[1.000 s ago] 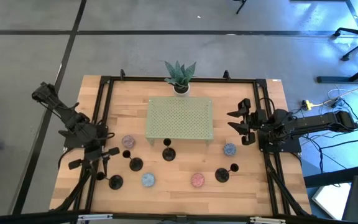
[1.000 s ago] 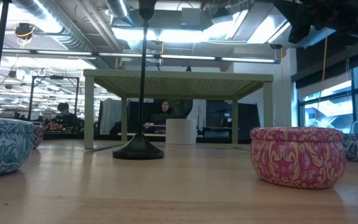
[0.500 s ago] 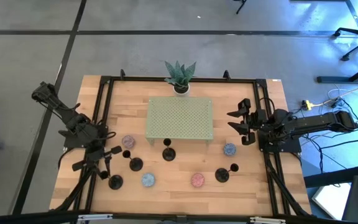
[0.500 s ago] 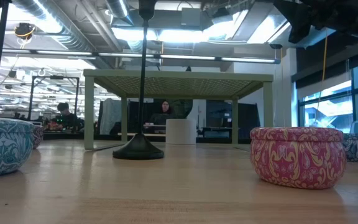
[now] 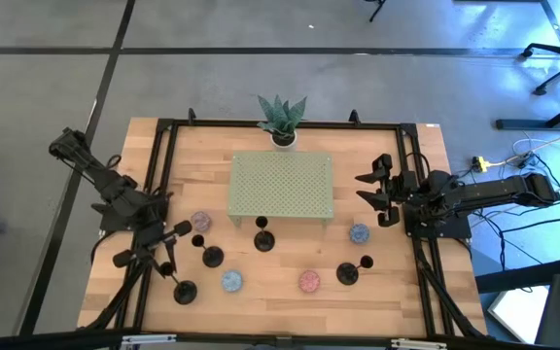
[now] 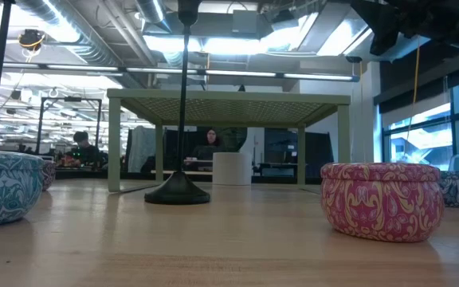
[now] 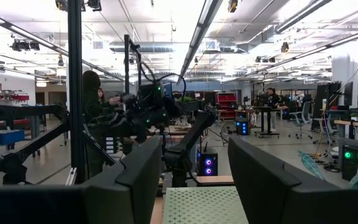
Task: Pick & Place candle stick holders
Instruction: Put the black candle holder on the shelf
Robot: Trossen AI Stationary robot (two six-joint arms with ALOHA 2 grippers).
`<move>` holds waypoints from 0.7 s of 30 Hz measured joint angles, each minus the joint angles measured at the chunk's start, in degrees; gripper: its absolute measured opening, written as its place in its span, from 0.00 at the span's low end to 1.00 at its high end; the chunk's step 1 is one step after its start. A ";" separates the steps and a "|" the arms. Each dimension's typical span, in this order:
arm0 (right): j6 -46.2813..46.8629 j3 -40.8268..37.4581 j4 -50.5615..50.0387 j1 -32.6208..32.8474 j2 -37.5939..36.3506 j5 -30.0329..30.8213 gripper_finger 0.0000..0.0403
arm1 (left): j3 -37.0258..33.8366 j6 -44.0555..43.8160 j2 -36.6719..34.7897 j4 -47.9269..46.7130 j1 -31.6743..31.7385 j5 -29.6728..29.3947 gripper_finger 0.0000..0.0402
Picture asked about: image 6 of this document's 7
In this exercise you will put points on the white cloth cover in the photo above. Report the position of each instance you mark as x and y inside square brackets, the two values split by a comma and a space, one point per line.
[142, 147]

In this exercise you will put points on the dark red patterned cushion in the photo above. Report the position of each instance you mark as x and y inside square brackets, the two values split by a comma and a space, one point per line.
[49, 175]

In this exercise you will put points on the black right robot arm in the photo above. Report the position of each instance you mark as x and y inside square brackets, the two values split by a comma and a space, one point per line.
[456, 20]

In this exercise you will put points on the black aluminium table frame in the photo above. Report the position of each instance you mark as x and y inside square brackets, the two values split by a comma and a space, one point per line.
[82, 175]

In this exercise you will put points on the blue speckled ball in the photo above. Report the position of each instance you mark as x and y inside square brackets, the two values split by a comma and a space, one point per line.
[2, 187]

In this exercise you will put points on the green plant in white pot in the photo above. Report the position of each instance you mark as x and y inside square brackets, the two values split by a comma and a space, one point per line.
[232, 169]

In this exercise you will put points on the black rig frame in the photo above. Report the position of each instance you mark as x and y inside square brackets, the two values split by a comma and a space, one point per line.
[40, 119]

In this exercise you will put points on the pink speckled ball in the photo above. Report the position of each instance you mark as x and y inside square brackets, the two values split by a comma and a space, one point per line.
[381, 203]

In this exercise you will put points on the person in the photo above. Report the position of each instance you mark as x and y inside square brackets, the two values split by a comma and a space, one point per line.
[209, 145]
[86, 151]

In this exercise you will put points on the green perforated metal shelf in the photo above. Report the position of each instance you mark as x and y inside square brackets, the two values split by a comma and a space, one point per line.
[229, 97]

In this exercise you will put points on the long hanging light strip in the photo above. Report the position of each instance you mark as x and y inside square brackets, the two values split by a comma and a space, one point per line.
[233, 73]

